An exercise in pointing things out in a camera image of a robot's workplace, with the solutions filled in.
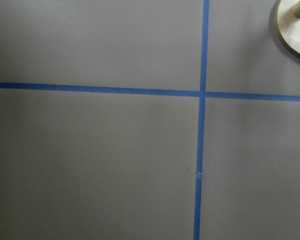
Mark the wooden cup storage rack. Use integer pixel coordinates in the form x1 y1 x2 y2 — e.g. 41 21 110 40
274 0 300 58

